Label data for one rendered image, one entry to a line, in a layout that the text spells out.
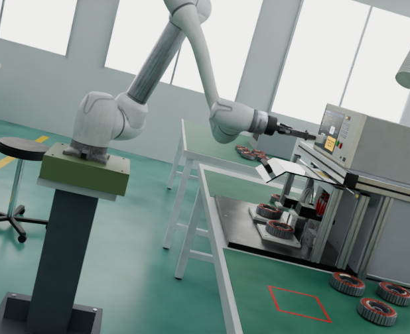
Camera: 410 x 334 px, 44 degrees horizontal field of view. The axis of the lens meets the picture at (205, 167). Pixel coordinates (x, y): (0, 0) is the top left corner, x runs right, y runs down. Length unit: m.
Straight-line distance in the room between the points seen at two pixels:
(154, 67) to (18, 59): 4.73
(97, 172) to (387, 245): 1.12
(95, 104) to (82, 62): 4.57
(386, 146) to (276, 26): 4.91
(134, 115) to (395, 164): 1.11
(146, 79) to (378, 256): 1.19
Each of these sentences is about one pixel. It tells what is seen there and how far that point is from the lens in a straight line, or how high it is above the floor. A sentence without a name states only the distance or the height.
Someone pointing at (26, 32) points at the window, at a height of 1.14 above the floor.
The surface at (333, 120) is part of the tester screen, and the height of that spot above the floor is 1.26.
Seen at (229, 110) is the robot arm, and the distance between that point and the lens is 1.90.
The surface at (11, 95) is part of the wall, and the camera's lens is 6.94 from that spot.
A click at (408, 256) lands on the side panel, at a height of 0.88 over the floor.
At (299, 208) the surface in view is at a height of 0.91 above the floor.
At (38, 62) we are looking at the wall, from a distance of 6.83.
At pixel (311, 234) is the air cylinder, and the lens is 2.05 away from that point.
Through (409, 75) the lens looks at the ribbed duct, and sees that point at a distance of 3.25.
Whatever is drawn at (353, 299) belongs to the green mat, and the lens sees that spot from 1.75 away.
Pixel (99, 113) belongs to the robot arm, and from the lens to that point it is 2.14.
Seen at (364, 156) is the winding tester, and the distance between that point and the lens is 1.94.
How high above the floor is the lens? 1.33
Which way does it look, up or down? 11 degrees down
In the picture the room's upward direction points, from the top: 16 degrees clockwise
